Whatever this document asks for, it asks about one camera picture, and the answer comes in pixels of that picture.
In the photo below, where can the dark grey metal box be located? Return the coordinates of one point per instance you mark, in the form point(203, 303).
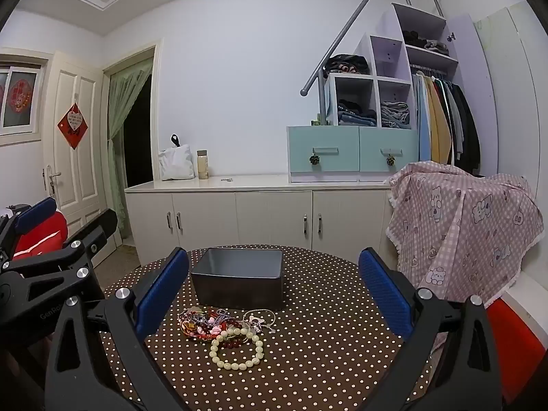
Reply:
point(235, 291)

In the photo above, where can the pale purple wardrobe door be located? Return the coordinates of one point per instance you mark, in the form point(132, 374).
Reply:
point(471, 72)

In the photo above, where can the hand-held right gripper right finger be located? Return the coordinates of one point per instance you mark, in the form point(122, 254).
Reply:
point(385, 299)

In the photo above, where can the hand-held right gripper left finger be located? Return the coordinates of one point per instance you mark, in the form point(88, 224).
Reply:
point(162, 295)

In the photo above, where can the red diamond door decoration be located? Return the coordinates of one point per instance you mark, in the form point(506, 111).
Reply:
point(72, 124)

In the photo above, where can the brown polka dot tablecloth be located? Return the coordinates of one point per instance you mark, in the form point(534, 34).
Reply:
point(321, 351)

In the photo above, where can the grey metal handrail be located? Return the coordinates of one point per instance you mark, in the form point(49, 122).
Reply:
point(342, 36)

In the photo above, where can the white cubby shelf unit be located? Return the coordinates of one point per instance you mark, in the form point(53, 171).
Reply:
point(387, 55)

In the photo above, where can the beige bottle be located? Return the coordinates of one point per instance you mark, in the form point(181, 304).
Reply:
point(202, 167)

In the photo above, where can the white bag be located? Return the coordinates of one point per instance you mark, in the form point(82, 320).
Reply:
point(175, 162)

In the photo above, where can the white panel door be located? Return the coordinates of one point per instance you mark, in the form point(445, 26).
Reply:
point(87, 107)

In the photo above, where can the row of hanging clothes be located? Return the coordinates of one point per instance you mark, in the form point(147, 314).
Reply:
point(441, 120)

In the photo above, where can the dark folded clothes pile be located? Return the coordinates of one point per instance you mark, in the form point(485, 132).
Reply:
point(346, 64)

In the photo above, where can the dark grey clothes pile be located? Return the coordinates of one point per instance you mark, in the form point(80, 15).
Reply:
point(421, 40)

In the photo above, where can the white framed window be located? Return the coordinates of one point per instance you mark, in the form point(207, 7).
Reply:
point(38, 115)

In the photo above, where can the folded grey clothes stack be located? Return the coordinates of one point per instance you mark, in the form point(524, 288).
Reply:
point(394, 113)

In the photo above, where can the green curtain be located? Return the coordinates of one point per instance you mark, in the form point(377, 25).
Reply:
point(117, 107)

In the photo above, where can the red bag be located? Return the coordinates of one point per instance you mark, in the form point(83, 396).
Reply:
point(43, 239)

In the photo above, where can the red chair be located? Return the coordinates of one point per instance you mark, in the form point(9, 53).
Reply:
point(513, 342)

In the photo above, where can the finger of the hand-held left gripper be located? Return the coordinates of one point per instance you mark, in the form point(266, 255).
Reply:
point(92, 231)
point(36, 216)

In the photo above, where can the pink printed cloth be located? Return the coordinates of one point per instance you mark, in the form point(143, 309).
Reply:
point(462, 222)

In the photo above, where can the folded jeans stack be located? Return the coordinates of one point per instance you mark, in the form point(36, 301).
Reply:
point(355, 115)

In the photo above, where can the white low cabinet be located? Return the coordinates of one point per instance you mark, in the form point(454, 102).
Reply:
point(274, 218)

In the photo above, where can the red window decoration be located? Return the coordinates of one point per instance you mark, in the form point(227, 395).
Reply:
point(19, 94)

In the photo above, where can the teal drawer unit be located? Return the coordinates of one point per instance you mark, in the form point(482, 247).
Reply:
point(334, 167)

